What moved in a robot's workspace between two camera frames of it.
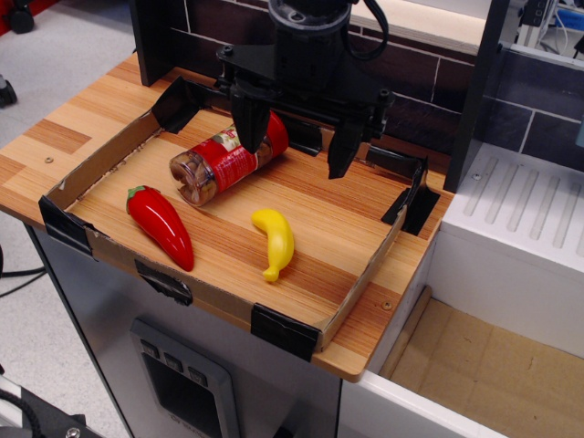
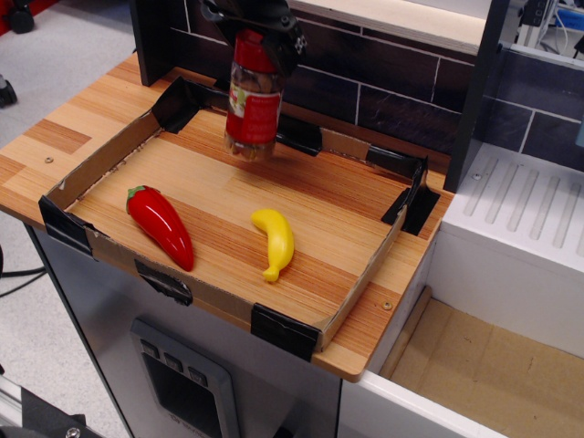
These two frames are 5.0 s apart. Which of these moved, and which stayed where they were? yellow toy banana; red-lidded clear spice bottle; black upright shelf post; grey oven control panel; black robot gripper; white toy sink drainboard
Moved: black robot gripper; red-lidded clear spice bottle
Stayed: grey oven control panel; black upright shelf post; yellow toy banana; white toy sink drainboard
